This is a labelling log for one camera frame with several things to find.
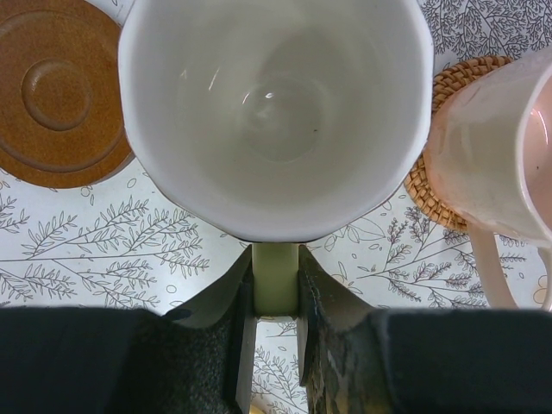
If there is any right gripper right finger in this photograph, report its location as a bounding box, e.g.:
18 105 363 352
297 245 388 413

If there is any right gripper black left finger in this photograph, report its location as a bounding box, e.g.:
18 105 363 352
166 247 255 413

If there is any white mug green handle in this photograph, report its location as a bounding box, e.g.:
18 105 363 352
118 1 434 317

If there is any pink mug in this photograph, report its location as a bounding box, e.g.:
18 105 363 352
425 47 551 309

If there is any dark brown coaster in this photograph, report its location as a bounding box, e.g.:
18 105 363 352
1 1 134 189

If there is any woven tan coaster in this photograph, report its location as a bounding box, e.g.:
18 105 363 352
404 55 514 233

